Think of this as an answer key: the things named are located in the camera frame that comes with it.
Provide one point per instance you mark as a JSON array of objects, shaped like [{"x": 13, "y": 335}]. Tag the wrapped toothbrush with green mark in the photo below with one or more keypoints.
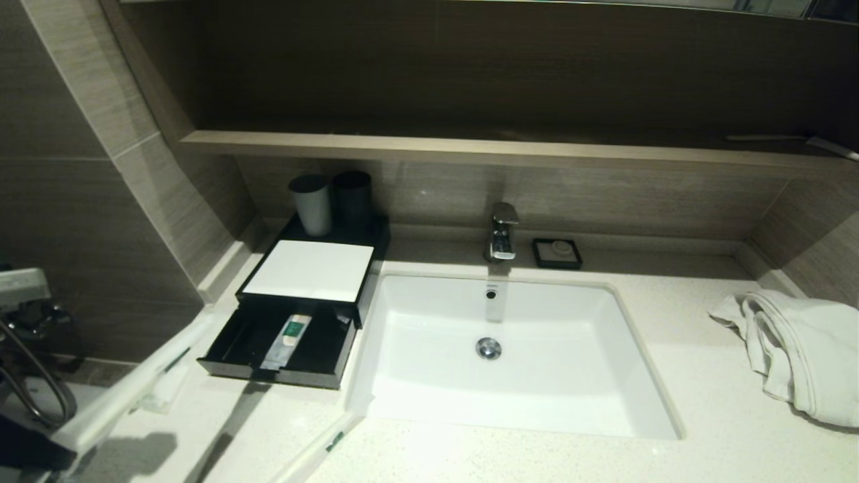
[{"x": 322, "y": 446}]

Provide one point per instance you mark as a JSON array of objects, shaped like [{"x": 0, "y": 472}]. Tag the black drawer amenity box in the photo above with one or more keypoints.
[{"x": 376, "y": 255}]

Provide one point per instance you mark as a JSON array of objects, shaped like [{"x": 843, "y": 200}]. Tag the grey plastic cup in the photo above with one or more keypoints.
[{"x": 312, "y": 204}]

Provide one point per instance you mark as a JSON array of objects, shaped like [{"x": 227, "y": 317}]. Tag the white crumpled towel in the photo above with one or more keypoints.
[{"x": 805, "y": 349}]

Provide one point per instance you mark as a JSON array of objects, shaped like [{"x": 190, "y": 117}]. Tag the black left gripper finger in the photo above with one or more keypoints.
[{"x": 33, "y": 446}]

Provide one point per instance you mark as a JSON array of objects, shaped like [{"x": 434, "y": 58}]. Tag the small clear cotton packet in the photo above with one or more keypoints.
[{"x": 168, "y": 396}]

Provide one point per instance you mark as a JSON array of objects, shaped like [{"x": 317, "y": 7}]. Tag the black square soap dish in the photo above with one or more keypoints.
[{"x": 537, "y": 260}]

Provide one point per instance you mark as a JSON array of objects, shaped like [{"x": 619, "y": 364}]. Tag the chrome faucet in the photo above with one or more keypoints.
[{"x": 502, "y": 235}]

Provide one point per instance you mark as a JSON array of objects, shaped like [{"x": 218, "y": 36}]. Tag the white ceramic sink basin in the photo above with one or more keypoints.
[{"x": 570, "y": 362}]

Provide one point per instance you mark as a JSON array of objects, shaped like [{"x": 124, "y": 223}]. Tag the round white soap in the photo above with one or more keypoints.
[{"x": 560, "y": 251}]

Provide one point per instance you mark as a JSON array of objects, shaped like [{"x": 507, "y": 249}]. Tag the black plastic cup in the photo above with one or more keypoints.
[{"x": 352, "y": 198}]

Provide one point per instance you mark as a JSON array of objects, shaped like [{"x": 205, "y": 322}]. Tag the chrome sink drain plug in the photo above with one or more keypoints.
[{"x": 488, "y": 348}]

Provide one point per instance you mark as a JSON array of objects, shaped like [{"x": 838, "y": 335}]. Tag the wooden wall shelf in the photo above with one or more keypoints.
[{"x": 470, "y": 151}]

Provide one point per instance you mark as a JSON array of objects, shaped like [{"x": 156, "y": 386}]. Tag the black sliding drawer tray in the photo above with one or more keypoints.
[{"x": 315, "y": 376}]

